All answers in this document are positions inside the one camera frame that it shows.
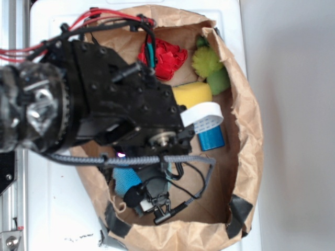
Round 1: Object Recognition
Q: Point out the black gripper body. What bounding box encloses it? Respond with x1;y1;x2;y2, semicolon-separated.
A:
78;42;195;156

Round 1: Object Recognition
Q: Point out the light blue terry cloth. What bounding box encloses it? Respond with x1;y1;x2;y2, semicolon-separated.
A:
112;167;172;218

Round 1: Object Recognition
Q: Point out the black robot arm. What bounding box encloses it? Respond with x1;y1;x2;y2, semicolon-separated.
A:
1;40;195;168

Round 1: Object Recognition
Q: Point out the red crumpled paper ball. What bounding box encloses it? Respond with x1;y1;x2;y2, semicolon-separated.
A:
138;39;188;81

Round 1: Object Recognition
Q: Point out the yellow sponge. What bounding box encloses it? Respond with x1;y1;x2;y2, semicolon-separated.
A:
172;82;213;109

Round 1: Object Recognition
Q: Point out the yellow-green fuzzy pom-pom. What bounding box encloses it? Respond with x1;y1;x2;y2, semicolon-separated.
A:
192;47;223;78

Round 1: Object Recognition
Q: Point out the brown paper bag tray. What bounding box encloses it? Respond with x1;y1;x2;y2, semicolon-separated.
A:
77;1;264;250

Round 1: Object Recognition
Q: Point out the small dark green ball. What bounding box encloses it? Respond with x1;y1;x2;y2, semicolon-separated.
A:
196;36;209;49

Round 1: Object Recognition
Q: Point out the green soft ball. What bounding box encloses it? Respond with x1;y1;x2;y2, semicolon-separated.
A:
206;67;230;95

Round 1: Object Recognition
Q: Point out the blue cylinder block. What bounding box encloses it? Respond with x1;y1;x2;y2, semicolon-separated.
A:
198;125;226;151

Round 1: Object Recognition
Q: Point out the grey braided cable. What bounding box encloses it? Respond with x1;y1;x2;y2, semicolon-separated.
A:
43;153;217;210

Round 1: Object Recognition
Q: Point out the white ribbon cable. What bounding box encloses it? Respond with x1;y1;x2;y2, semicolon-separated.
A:
180;101;225;132

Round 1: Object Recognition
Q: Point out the red wire bundle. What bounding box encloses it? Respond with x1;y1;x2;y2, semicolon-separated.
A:
0;8;155;62

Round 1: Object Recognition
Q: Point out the black metal bracket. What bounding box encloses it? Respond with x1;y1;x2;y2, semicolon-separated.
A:
0;151;16;195

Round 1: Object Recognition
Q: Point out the aluminium frame rail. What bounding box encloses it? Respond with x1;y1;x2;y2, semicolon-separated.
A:
1;1;29;250

